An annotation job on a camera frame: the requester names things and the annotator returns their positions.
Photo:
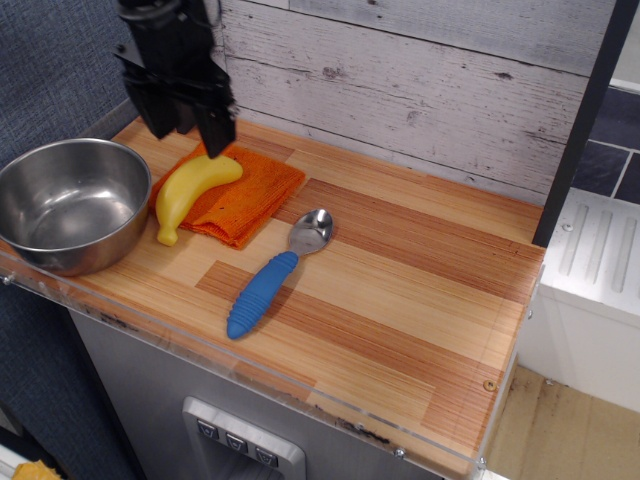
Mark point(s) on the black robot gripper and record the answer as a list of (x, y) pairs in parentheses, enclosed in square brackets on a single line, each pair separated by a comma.
[(170, 59)]

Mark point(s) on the yellow plastic toy banana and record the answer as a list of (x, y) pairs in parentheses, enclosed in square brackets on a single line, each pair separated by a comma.
[(185, 186)]

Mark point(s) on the orange folded cloth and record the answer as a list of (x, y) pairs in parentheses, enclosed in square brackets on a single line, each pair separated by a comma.
[(232, 213)]

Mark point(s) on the stainless steel bowl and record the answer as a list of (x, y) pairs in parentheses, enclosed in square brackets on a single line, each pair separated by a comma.
[(75, 207)]

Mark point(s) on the clear acrylic edge guard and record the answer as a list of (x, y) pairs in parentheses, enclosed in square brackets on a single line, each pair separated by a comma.
[(315, 362)]

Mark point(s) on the silver toy fridge cabinet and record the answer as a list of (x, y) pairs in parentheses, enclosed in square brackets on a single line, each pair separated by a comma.
[(147, 386)]

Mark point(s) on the ice dispenser button panel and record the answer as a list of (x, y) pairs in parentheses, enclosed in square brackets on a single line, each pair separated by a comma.
[(228, 447)]

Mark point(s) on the yellow sponge object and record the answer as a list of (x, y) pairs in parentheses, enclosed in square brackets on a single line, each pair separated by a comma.
[(34, 471)]

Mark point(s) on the white toy sink unit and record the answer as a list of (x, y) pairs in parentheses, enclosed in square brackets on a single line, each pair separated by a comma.
[(583, 323)]

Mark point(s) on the blue handled metal spoon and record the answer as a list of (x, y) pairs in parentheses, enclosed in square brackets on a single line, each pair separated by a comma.
[(311, 233)]

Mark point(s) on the black right frame post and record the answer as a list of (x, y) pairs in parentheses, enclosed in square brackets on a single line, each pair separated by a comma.
[(606, 61)]

